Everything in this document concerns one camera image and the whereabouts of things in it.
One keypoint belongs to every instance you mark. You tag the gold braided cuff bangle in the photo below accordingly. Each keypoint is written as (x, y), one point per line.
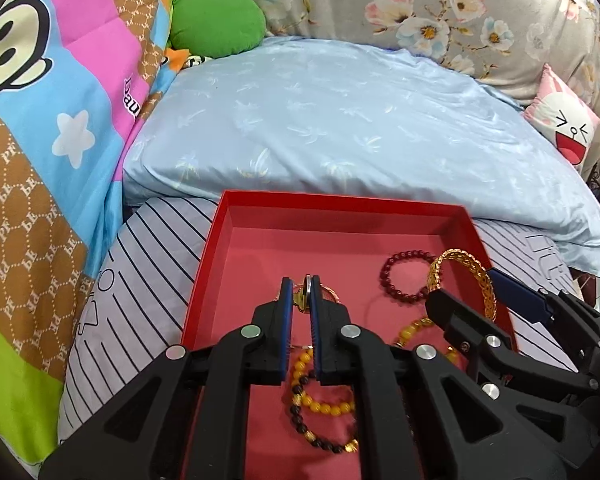
(485, 285)

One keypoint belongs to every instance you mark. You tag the red cardboard box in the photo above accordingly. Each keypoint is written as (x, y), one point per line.
(280, 245)

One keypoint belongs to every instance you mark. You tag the orange patterned plush toy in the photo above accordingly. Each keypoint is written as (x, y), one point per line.
(180, 57)

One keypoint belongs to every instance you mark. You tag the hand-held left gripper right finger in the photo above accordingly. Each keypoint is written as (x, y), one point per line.
(316, 340)

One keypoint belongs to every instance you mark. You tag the pink cartoon face cushion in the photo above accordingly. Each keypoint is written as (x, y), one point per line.
(565, 125)

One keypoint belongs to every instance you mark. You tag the thin gold bangle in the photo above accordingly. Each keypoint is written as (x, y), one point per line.
(331, 292)

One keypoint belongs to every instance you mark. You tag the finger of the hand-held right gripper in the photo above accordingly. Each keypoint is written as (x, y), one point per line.
(520, 295)
(455, 312)

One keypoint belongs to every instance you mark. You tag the green plush cushion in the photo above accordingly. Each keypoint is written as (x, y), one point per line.
(215, 25)

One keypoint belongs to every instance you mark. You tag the colourful cartoon monkey blanket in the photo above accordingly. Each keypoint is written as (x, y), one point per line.
(55, 160)

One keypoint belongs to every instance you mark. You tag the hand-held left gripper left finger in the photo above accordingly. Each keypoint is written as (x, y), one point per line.
(286, 340)

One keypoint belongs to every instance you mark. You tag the light blue pillow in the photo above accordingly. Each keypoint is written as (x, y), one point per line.
(330, 125)

